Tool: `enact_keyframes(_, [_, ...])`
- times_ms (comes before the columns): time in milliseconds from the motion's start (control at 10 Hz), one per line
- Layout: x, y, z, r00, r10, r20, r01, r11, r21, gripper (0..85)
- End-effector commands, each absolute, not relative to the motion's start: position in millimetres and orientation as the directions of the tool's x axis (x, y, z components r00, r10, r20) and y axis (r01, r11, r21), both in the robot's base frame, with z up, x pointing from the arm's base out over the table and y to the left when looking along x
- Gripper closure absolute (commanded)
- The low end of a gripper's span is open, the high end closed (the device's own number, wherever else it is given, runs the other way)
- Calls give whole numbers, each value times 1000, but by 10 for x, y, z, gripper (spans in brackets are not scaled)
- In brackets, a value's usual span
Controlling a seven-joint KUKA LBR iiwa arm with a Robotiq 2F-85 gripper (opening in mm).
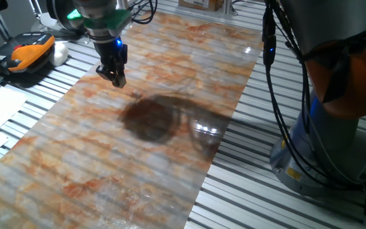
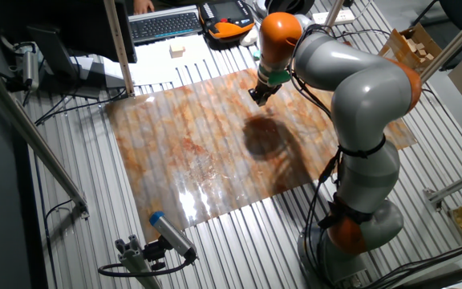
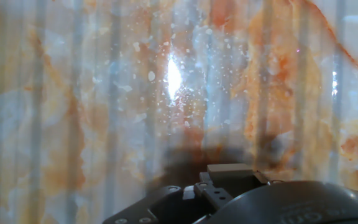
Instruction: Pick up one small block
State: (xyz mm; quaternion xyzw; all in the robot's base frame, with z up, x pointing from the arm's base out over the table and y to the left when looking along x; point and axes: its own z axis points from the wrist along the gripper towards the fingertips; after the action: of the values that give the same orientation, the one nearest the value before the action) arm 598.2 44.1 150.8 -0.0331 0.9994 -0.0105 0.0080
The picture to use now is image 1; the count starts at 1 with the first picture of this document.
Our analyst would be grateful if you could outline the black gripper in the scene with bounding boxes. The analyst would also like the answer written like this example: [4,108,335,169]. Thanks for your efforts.
[93,37,129,89]

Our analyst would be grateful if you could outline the white rounded object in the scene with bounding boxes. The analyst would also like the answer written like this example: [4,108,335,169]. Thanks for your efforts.
[49,41,70,67]

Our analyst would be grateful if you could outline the black round fan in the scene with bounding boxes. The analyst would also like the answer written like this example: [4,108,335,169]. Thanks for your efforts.
[45,0,89,32]

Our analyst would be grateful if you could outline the orange and black teach pendant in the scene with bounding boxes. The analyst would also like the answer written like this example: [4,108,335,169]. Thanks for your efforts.
[0,31,56,76]

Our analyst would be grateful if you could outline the orange marble pattern mat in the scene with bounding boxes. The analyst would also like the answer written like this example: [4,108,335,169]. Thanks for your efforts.
[0,11,264,229]

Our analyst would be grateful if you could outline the large white paper sheet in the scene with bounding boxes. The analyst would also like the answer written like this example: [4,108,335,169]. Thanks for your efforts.
[0,85,29,130]

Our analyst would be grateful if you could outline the brown cardboard box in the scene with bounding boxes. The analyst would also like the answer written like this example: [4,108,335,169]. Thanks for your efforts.
[179,0,224,12]

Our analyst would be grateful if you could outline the green gripper mount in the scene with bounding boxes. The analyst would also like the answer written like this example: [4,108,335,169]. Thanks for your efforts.
[66,8,133,33]

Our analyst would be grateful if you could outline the long aluminium frame post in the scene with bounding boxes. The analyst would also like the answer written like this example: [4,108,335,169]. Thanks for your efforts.
[223,0,235,15]

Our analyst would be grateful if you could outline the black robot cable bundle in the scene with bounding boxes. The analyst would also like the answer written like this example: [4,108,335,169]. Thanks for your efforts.
[128,0,366,193]

